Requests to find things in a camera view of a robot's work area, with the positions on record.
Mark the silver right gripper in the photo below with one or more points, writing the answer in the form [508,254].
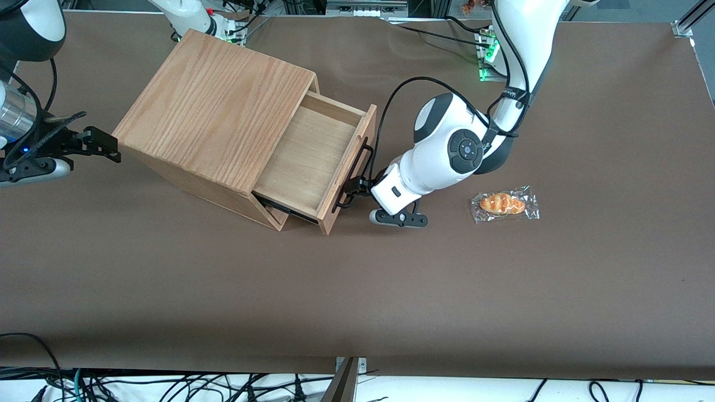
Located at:
[56,140]

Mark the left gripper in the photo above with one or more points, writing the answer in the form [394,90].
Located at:
[363,183]

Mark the small orange background item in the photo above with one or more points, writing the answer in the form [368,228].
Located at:
[466,8]

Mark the small metal edge bracket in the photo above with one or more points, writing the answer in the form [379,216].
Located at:
[362,365]

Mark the dark mounting post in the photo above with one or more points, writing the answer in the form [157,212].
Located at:
[342,388]

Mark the grey background device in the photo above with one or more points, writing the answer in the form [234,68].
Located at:
[363,8]

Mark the bread roll in clear wrapper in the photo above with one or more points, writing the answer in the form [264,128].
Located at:
[503,204]

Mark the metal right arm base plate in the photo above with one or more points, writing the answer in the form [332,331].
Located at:
[237,33]

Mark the light wooden drawer cabinet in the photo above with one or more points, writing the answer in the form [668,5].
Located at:
[212,106]

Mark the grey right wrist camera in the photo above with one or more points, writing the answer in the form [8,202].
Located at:
[39,170]

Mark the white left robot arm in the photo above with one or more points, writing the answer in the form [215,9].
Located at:
[435,156]

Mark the aluminium profile with bracket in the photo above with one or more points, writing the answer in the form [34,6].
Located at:
[682,28]

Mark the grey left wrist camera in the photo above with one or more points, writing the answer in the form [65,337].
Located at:
[399,219]

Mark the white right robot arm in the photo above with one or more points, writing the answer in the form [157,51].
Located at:
[44,22]

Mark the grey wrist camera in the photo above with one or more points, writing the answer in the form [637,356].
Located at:
[399,219]
[39,170]

